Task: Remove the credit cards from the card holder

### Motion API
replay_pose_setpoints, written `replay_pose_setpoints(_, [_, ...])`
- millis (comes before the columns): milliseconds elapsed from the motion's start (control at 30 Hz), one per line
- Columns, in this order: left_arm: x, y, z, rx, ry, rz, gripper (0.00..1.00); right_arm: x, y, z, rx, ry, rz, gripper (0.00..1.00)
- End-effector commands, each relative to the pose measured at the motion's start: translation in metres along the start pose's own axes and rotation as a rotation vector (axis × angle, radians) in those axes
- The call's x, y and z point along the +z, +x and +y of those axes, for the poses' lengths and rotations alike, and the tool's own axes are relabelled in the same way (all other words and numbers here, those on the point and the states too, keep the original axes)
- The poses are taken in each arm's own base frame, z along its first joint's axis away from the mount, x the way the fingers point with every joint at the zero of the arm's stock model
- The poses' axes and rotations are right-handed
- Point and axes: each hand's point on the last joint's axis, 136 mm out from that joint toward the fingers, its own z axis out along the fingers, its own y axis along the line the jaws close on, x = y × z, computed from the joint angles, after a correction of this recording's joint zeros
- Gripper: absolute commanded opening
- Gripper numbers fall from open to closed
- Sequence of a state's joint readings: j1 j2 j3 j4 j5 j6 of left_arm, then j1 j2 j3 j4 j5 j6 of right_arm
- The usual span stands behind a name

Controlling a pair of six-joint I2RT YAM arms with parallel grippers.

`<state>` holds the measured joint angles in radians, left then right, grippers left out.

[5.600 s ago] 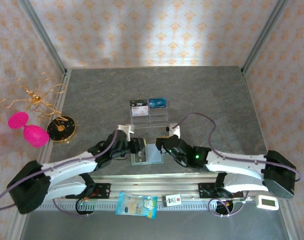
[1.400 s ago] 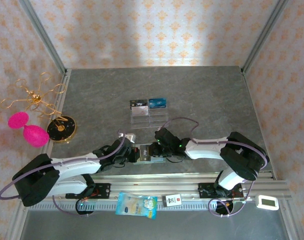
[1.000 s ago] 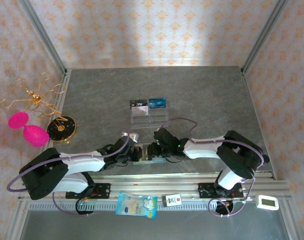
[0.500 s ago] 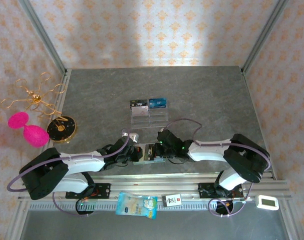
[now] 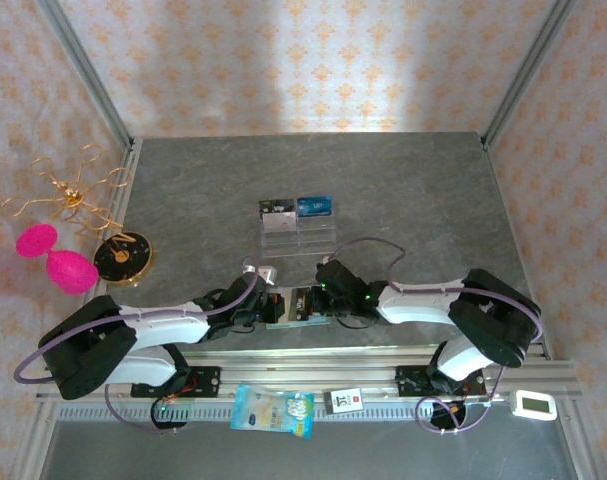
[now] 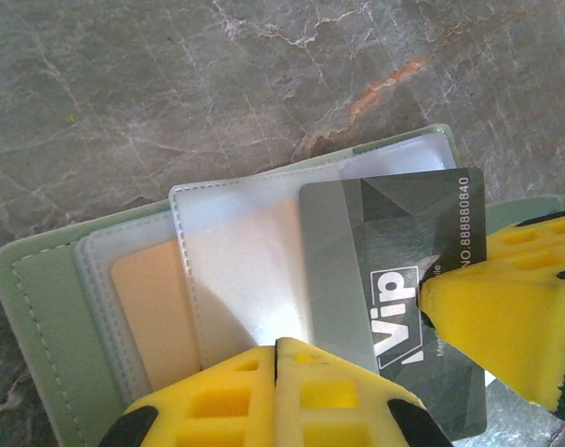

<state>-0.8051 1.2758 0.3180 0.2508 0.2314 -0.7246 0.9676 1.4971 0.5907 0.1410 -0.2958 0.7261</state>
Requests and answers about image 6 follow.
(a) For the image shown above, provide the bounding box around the grey VIP member card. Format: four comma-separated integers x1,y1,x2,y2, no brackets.
298,167,491,441

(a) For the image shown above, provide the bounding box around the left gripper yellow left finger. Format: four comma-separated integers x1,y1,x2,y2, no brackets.
98,338,279,447

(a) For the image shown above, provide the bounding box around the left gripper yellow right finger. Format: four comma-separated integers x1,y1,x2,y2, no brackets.
276,337,455,447

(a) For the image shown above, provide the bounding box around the green leather card holder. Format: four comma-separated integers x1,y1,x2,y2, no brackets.
0,123,565,447

